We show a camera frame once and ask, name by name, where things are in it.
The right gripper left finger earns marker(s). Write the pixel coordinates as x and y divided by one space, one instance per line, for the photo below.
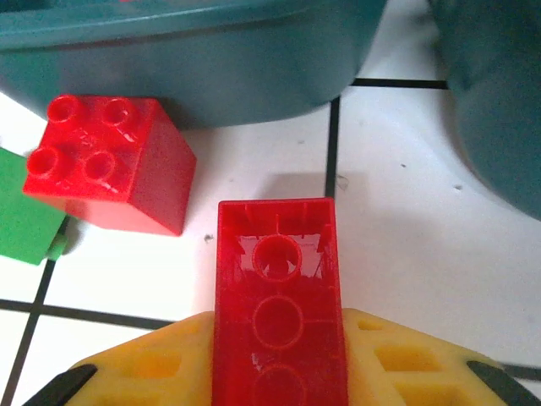
148 372

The long red lego brick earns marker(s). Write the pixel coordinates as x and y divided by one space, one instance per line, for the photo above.
279 317

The teal plastic bin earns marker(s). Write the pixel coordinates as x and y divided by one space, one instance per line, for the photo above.
498 105
211 63

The green lego brick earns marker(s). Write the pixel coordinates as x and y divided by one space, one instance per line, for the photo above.
21 211

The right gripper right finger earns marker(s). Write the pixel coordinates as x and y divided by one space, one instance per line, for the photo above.
414 372

